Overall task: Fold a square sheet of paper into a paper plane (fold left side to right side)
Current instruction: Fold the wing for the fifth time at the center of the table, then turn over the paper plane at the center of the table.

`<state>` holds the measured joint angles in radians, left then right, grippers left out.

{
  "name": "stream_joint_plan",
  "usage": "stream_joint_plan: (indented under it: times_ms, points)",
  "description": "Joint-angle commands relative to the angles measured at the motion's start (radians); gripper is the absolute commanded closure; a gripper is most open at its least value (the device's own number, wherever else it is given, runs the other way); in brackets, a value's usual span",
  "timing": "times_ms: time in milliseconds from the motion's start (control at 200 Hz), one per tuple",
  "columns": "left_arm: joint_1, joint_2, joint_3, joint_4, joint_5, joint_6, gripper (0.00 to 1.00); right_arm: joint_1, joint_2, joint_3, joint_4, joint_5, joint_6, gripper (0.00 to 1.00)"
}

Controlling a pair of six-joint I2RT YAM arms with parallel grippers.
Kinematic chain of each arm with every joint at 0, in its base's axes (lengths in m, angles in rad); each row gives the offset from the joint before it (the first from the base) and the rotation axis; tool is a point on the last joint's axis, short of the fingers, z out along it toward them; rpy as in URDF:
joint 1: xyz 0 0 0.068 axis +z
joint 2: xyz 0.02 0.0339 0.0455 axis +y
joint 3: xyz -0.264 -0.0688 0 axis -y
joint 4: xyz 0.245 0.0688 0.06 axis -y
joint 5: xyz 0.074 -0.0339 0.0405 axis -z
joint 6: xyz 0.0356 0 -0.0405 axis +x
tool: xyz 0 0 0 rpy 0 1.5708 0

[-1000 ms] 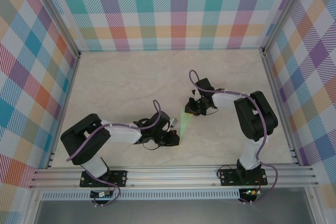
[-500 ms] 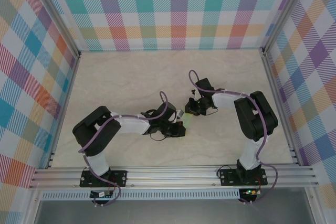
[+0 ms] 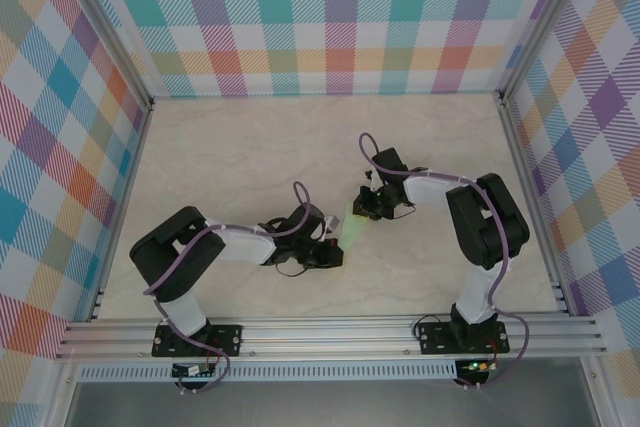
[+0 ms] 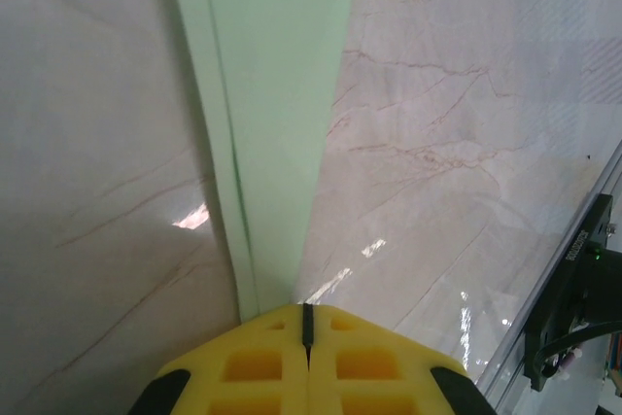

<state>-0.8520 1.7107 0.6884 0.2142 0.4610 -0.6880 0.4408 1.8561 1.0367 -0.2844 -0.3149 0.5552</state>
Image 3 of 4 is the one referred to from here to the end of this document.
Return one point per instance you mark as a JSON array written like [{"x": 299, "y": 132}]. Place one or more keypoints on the light green paper sheet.
[{"x": 352, "y": 232}]

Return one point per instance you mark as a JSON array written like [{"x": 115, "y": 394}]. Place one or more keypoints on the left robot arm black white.
[{"x": 170, "y": 257}]

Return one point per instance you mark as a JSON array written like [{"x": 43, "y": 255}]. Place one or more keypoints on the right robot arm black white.
[{"x": 495, "y": 227}]

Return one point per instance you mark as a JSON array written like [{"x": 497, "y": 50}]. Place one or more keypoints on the grey metal panel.
[{"x": 325, "y": 407}]

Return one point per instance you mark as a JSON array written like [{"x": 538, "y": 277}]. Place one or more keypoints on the left small circuit board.
[{"x": 192, "y": 371}]

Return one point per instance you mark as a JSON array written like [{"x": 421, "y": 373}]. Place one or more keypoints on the small circuit board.
[
  {"x": 477, "y": 366},
  {"x": 192, "y": 371}
]

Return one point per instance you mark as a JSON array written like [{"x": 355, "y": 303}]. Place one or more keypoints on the right small circuit board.
[{"x": 477, "y": 366}]

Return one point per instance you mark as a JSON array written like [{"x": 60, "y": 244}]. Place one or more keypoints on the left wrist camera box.
[{"x": 332, "y": 223}]

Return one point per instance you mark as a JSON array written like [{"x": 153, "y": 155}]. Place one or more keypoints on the long aluminium mounting rail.
[{"x": 325, "y": 337}]

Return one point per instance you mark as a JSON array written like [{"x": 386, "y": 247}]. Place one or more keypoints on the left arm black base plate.
[{"x": 230, "y": 339}]

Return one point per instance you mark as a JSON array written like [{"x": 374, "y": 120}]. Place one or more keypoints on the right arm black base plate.
[{"x": 432, "y": 342}]

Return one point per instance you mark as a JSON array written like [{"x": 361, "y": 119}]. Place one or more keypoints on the right aluminium side rail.
[{"x": 520, "y": 157}]

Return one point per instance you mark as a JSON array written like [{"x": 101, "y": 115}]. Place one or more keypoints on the aluminium side rail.
[
  {"x": 520, "y": 157},
  {"x": 126, "y": 197}
]

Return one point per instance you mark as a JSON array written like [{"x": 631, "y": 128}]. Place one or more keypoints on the left aluminium side rail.
[{"x": 126, "y": 197}]

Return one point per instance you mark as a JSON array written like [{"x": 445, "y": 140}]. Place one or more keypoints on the right aluminium frame post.
[{"x": 541, "y": 22}]

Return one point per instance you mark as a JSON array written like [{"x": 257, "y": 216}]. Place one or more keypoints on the aluminium frame post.
[
  {"x": 112, "y": 32},
  {"x": 541, "y": 22}
]

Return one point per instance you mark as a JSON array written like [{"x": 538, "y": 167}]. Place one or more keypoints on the left aluminium frame post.
[{"x": 112, "y": 32}]

